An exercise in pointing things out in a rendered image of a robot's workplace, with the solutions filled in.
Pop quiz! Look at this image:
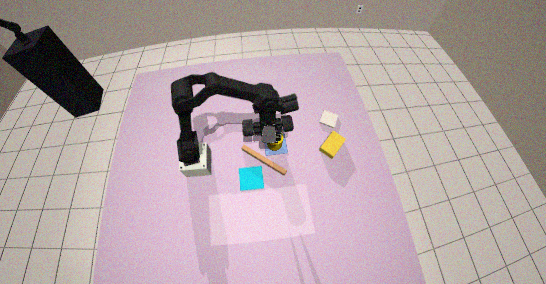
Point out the tan curved wooden bar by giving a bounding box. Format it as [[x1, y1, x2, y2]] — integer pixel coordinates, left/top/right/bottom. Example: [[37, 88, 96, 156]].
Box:
[[241, 145, 287, 175]]

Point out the yellow flat bar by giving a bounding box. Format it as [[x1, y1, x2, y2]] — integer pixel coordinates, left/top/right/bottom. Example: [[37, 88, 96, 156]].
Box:
[[319, 131, 346, 159]]

